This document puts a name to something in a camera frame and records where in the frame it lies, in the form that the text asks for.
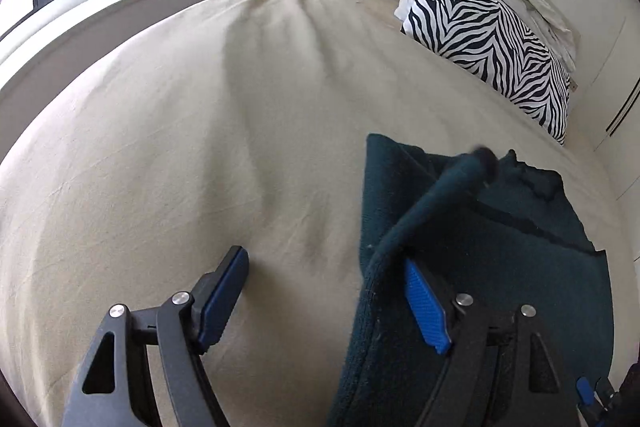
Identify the bed with beige sheet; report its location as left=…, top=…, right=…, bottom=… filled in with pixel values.
left=0, top=0, right=640, bottom=427

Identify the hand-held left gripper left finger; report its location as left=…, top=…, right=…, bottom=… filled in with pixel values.
left=62, top=246, right=250, bottom=427

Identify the white wardrobe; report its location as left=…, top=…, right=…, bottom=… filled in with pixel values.
left=594, top=0, right=640, bottom=202

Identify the dark green knit sweater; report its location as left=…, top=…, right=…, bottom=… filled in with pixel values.
left=327, top=134, right=615, bottom=427

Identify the black wardrobe handle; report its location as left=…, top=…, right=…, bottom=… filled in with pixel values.
left=609, top=84, right=640, bottom=134
left=604, top=77, right=640, bottom=130

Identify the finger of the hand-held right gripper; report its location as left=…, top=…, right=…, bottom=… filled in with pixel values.
left=576, top=377, right=601, bottom=427
left=596, top=379, right=621, bottom=427

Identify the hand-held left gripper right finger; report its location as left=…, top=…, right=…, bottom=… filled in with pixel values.
left=404, top=258, right=571, bottom=427

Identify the white window ledge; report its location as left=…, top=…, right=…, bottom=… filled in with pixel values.
left=0, top=0, right=221, bottom=94

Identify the zebra print pillow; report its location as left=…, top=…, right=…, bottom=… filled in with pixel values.
left=395, top=0, right=572, bottom=146

